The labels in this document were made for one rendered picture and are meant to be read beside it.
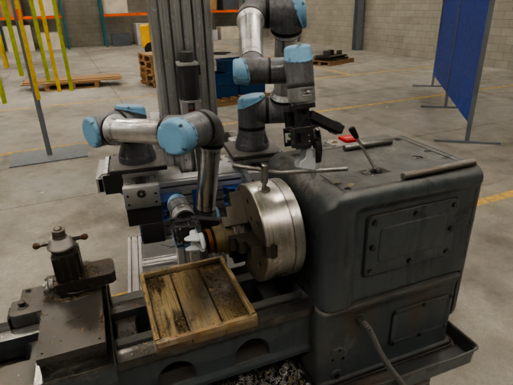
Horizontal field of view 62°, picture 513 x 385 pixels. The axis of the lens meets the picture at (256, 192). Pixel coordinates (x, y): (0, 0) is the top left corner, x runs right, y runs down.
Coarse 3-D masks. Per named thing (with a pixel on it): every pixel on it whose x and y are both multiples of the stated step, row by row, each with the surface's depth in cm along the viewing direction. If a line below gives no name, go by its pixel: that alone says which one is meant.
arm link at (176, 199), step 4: (172, 196) 153; (176, 196) 152; (180, 196) 151; (184, 196) 154; (168, 200) 153; (172, 200) 150; (176, 200) 149; (180, 200) 148; (184, 200) 149; (188, 200) 154; (168, 204) 152; (172, 204) 148; (176, 204) 146; (180, 204) 146; (184, 204) 146; (188, 204) 148; (168, 208) 153; (172, 208) 147
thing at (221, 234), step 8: (208, 232) 128; (216, 232) 128; (224, 232) 128; (232, 232) 130; (208, 240) 126; (216, 240) 127; (224, 240) 127; (208, 248) 127; (216, 248) 128; (224, 248) 128
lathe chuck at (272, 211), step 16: (256, 192) 125; (272, 192) 126; (256, 208) 122; (272, 208) 122; (288, 208) 123; (256, 224) 125; (272, 224) 120; (288, 224) 122; (272, 240) 120; (288, 240) 122; (288, 256) 123; (256, 272) 133; (272, 272) 125; (288, 272) 129
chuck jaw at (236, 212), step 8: (232, 192) 134; (240, 192) 135; (232, 200) 133; (240, 200) 134; (224, 208) 133; (232, 208) 133; (240, 208) 133; (224, 216) 135; (232, 216) 132; (240, 216) 133; (224, 224) 131; (232, 224) 132; (240, 224) 134
